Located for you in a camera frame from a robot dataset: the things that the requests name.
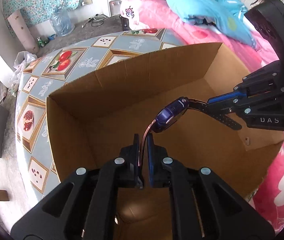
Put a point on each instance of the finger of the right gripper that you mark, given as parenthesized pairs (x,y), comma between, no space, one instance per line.
(226,108)
(227,96)

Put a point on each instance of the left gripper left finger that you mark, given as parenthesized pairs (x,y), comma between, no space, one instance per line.
(130,172)

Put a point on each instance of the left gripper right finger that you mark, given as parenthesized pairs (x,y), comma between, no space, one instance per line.
(158,176)

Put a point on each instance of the blue smart watch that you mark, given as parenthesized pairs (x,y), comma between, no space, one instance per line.
(173,111)

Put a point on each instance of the brown cardboard box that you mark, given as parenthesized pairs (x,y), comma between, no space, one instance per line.
(212,168)

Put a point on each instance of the pink floral blanket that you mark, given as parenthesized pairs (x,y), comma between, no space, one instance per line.
(148,14)

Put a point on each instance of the blue patterned quilt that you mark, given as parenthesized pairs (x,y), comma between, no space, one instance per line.
(226,15)

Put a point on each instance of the dark haired person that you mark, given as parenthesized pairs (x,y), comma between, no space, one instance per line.
(262,0)

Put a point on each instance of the fruit pattern tablecloth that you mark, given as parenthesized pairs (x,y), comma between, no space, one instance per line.
(56,69)

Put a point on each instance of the white plastic bag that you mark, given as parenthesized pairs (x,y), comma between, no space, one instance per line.
(23,59)

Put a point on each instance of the green bottle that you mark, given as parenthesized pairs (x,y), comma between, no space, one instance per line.
(42,42)

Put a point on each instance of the white water dispenser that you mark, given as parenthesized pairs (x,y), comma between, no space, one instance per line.
(113,7)

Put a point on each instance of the water jug on floor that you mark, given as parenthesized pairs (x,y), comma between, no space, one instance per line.
(61,23)

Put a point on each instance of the pink rolled mat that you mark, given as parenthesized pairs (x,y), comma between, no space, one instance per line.
(22,32)

